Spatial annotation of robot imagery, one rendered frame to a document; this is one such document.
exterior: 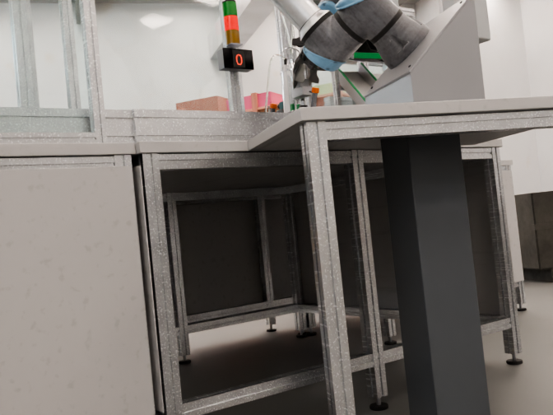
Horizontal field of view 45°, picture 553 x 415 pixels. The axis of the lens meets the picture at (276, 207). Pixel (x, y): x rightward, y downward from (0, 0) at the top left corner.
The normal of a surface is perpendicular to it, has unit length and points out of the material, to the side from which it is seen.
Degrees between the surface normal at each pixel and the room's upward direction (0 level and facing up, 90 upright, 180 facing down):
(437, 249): 90
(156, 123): 90
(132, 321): 90
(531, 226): 90
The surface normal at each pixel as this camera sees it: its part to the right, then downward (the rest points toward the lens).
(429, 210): 0.29, -0.06
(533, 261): -0.98, 0.09
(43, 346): 0.58, -0.08
